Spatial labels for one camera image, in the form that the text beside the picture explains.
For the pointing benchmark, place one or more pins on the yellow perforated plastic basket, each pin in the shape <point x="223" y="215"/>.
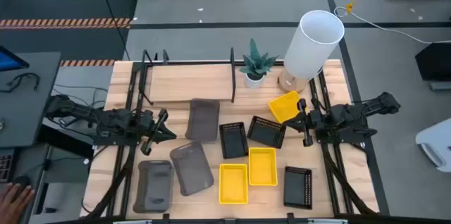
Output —
<point x="283" y="107"/>
<point x="262" y="166"/>
<point x="233" y="183"/>

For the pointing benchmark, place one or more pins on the black box on floor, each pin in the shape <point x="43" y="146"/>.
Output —
<point x="435" y="62"/>

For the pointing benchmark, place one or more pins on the translucent grey plastic basket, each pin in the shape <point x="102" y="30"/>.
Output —
<point x="154" y="185"/>
<point x="192" y="169"/>
<point x="202" y="120"/>

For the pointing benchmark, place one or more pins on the person's hand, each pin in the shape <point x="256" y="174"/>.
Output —
<point x="12" y="203"/>

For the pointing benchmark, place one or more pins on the black aluminium frame rail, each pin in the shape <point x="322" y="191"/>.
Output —
<point x="246" y="221"/>
<point x="132" y="86"/>
<point x="331" y="181"/>
<point x="197" y="62"/>

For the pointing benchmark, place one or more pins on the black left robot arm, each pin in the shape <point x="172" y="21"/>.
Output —
<point x="112" y="122"/>

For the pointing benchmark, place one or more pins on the grey side desk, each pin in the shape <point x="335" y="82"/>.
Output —
<point x="31" y="111"/>

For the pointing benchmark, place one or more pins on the computer monitor with blue screen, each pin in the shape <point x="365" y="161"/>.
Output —
<point x="8" y="60"/>

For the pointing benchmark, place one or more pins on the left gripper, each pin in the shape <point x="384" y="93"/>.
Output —
<point x="154" y="131"/>

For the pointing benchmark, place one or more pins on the white shade lamp wooden base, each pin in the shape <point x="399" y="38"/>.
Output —
<point x="313" y="41"/>

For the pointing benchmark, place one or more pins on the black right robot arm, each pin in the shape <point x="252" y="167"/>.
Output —
<point x="345" y="118"/>

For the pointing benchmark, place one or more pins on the black mat with hazard stripes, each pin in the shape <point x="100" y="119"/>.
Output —
<point x="70" y="5"/>

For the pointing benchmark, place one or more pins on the green plant in white pot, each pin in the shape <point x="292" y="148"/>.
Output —
<point x="257" y="62"/>

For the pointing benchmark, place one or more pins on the wooden shelf with black frame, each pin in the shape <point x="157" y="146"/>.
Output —
<point x="190" y="83"/>

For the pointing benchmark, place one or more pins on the black perforated plastic basket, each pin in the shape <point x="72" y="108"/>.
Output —
<point x="298" y="187"/>
<point x="233" y="140"/>
<point x="266" y="131"/>

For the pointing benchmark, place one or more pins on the white plastic object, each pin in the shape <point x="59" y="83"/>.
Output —
<point x="437" y="139"/>

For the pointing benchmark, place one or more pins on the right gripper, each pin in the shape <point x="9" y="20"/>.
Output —
<point x="305" y="125"/>

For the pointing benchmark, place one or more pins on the black computer mouse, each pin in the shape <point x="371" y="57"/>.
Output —
<point x="22" y="181"/>

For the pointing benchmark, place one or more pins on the black keyboard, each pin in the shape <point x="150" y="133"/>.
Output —
<point x="5" y="167"/>

